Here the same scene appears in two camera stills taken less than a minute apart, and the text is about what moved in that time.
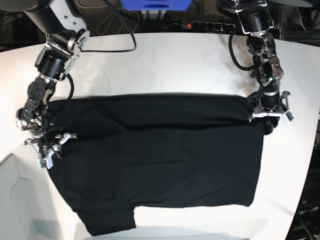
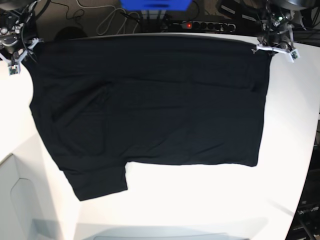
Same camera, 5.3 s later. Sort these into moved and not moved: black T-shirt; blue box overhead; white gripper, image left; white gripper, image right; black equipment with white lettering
Moved: white gripper, image right; white gripper, image left; black T-shirt
Not moved: black equipment with white lettering; blue box overhead
